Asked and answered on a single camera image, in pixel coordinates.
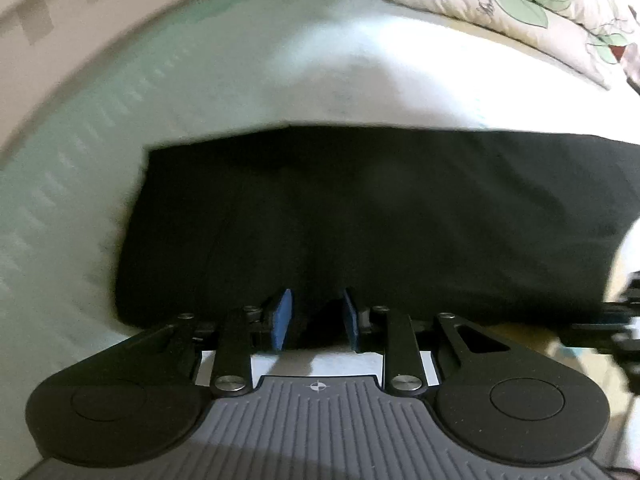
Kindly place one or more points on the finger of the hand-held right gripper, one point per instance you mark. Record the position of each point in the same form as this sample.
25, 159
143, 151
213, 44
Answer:
622, 307
605, 337

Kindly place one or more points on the black pants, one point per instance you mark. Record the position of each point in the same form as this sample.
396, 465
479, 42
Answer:
400, 210

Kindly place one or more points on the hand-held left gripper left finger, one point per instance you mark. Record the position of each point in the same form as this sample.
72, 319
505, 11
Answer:
279, 320

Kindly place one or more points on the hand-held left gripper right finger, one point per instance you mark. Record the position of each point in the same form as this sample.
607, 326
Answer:
350, 322

